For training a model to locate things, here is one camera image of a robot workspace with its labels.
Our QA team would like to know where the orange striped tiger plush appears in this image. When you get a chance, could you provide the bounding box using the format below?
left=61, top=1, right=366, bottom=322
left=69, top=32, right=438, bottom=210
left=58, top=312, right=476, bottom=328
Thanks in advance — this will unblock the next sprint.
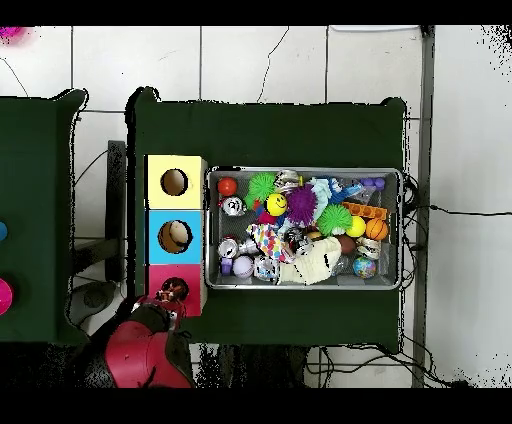
left=155, top=279, right=189, bottom=303

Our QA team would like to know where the wooden box with three holes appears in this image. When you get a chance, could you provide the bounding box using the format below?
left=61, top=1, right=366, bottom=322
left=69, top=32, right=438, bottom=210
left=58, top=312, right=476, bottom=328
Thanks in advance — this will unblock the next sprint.
left=143, top=154, right=209, bottom=319

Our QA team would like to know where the silver mesh bin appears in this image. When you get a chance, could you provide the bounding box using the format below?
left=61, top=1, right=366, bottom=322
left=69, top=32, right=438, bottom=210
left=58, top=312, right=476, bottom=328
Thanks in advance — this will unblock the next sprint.
left=204, top=166, right=402, bottom=291

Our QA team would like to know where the yellow smiley ball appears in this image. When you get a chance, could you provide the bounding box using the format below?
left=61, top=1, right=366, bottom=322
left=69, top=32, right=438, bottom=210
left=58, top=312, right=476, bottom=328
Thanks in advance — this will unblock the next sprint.
left=265, top=193, right=289, bottom=218

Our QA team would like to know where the crushed black can silver lid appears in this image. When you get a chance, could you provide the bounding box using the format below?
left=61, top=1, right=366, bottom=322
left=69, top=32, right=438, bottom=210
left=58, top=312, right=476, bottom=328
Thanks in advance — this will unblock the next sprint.
left=218, top=194, right=248, bottom=218

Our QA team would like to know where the white cloth with coloured dots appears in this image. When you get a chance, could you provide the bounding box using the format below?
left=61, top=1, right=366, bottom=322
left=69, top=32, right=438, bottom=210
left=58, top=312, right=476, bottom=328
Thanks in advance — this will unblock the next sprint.
left=245, top=222, right=295, bottom=263

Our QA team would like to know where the red ball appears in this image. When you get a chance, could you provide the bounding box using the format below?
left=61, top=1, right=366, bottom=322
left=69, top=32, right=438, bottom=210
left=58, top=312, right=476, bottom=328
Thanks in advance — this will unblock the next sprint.
left=216, top=176, right=239, bottom=198

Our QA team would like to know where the crushed red can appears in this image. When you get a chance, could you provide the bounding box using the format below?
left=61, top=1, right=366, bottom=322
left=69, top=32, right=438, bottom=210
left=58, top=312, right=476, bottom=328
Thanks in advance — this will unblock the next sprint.
left=217, top=237, right=240, bottom=260

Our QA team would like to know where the purple spiky rubber toy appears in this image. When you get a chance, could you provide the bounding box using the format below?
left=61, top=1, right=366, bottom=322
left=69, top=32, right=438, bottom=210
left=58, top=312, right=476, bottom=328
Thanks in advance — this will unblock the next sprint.
left=285, top=183, right=319, bottom=226

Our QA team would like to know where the white baseball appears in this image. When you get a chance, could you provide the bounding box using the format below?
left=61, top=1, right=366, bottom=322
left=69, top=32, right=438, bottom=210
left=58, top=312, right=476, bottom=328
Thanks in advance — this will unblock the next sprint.
left=232, top=255, right=256, bottom=280

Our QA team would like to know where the dark green table cloth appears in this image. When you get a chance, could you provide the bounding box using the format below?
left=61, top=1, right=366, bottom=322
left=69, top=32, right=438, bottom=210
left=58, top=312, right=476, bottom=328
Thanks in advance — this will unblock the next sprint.
left=126, top=86, right=407, bottom=353
left=0, top=89, right=91, bottom=347

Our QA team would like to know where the orange basketball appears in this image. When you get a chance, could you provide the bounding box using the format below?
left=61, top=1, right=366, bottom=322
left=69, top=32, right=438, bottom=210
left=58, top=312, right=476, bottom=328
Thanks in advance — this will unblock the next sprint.
left=364, top=218, right=389, bottom=242

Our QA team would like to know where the pink round object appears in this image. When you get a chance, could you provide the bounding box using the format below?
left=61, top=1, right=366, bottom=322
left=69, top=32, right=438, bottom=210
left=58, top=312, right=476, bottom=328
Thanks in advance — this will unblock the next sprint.
left=0, top=277, right=14, bottom=317

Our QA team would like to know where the green stringy puffer ball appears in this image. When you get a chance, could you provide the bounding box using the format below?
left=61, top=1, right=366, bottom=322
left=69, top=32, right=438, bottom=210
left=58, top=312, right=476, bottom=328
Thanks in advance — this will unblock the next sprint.
left=244, top=172, right=279, bottom=208

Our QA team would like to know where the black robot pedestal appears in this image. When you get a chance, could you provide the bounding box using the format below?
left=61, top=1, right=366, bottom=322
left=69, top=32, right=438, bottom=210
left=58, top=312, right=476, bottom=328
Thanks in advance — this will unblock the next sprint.
left=195, top=345, right=310, bottom=389

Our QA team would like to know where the black cable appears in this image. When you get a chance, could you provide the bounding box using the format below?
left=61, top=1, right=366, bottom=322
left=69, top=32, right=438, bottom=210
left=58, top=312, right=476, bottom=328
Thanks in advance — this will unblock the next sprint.
left=429, top=204, right=512, bottom=217

